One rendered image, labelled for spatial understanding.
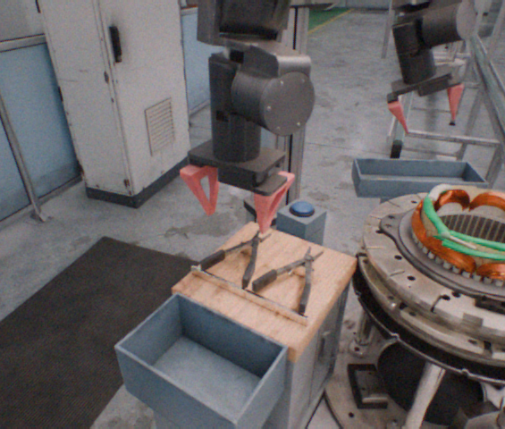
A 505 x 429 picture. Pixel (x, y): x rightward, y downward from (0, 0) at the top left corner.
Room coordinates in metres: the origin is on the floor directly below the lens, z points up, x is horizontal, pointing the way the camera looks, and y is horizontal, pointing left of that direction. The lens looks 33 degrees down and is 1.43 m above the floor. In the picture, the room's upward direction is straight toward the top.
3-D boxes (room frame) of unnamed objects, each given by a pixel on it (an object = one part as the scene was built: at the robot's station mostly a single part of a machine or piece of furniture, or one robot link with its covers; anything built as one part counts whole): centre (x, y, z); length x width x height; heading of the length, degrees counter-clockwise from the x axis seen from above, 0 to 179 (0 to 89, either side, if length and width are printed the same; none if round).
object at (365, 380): (0.42, -0.21, 0.83); 0.05 x 0.04 x 0.02; 1
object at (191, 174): (0.45, 0.04, 1.19); 0.07 x 0.07 x 0.09; 59
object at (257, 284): (0.39, -0.02, 1.09); 0.04 x 0.01 x 0.02; 132
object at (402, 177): (0.77, -0.36, 0.92); 0.25 x 0.11 x 0.28; 85
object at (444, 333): (0.34, -0.24, 1.06); 0.09 x 0.04 x 0.01; 63
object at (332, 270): (0.43, -0.03, 1.05); 0.20 x 0.19 x 0.02; 147
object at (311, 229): (0.65, -0.11, 0.91); 0.07 x 0.07 x 0.25; 48
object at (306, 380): (0.43, -0.03, 0.91); 0.19 x 0.19 x 0.26; 57
